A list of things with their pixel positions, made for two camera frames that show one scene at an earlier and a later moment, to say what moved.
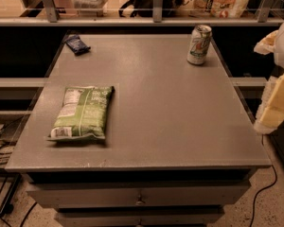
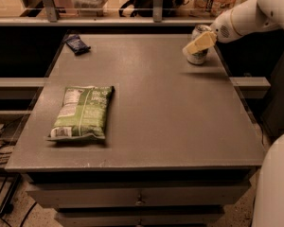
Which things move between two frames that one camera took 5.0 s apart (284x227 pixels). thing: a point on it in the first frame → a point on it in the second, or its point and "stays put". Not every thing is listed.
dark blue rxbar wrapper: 77,44 stays put
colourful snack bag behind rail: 221,1 stays put
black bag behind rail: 142,2 stays put
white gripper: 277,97 → 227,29
